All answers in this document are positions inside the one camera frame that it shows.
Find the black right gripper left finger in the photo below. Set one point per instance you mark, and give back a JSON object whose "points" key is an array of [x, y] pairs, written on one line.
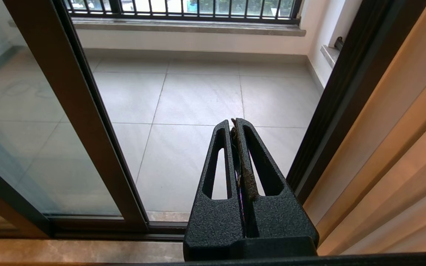
{"points": [[216, 218]]}

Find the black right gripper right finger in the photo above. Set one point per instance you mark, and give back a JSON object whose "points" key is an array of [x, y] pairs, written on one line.
{"points": [[283, 218]]}

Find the sliding glass door brown frame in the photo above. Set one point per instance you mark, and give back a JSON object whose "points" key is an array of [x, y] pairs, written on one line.
{"points": [[68, 111]]}

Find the dark sliding door floor track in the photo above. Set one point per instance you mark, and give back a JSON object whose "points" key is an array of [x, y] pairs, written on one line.
{"points": [[124, 231]]}

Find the dark brown door jamb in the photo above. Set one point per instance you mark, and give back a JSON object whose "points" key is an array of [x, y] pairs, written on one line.
{"points": [[346, 92]]}

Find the grey stone window sill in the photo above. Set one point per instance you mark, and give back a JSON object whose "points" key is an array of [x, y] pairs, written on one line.
{"points": [[329, 53], [198, 27]]}

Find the dark window frame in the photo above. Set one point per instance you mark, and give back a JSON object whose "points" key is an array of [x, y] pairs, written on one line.
{"points": [[116, 5]]}

